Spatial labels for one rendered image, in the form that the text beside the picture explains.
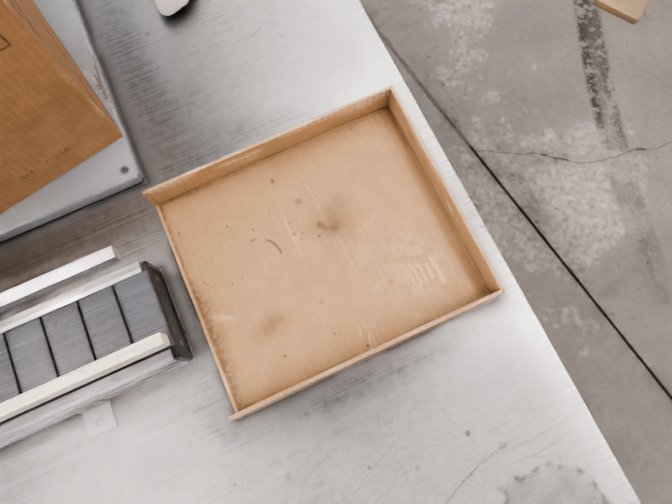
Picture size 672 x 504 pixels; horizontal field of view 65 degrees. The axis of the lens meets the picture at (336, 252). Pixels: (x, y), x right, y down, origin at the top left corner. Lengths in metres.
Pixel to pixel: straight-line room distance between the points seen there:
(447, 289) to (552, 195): 1.04
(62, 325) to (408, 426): 0.36
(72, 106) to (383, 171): 0.33
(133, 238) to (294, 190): 0.19
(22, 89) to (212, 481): 0.41
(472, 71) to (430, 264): 1.18
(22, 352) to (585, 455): 0.57
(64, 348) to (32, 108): 0.23
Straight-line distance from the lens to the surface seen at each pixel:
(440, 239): 0.59
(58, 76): 0.57
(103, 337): 0.58
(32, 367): 0.61
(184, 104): 0.69
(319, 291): 0.57
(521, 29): 1.83
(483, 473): 0.59
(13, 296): 0.53
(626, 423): 1.55
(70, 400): 0.59
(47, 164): 0.66
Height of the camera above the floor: 1.40
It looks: 75 degrees down
